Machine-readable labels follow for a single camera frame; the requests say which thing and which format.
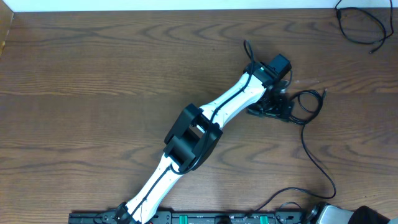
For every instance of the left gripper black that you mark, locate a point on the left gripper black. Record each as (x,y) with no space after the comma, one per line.
(282,111)

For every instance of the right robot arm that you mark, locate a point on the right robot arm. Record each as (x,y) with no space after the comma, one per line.
(325,213)

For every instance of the wooden side panel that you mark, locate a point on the wooden side panel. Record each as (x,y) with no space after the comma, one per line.
(6,17)

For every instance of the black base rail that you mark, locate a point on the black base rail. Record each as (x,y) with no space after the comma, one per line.
(167,217)

